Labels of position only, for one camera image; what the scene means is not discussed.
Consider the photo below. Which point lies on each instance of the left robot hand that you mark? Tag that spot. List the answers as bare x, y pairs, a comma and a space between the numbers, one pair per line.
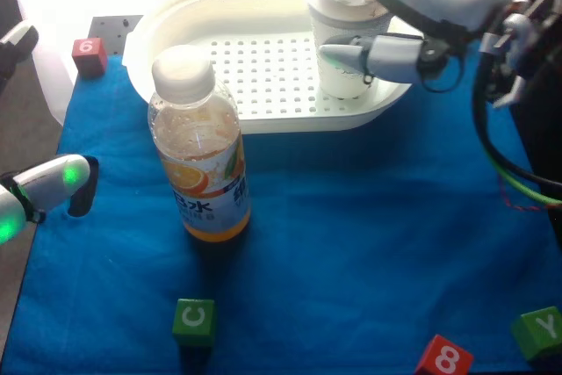
48, 179

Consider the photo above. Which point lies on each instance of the white paper coffee cup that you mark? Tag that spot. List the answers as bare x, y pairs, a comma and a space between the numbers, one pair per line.
340, 19

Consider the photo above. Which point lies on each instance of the orange vitamin drink bottle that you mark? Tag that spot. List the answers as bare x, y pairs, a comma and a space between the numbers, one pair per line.
202, 151

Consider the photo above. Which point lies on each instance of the white perforated plastic tray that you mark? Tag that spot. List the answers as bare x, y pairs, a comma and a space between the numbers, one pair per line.
272, 76

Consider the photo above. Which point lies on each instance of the red block number six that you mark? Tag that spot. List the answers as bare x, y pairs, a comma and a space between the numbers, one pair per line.
89, 56

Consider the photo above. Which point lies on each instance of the green block letter C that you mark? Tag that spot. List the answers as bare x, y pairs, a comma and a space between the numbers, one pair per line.
193, 322

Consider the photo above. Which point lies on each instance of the blue cloth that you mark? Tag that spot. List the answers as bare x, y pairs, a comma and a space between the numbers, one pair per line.
329, 239

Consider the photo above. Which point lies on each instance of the green block letter Y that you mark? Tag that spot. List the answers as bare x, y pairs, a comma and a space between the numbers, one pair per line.
541, 333

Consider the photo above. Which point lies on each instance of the red block number eight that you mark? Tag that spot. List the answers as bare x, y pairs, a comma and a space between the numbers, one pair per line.
444, 357

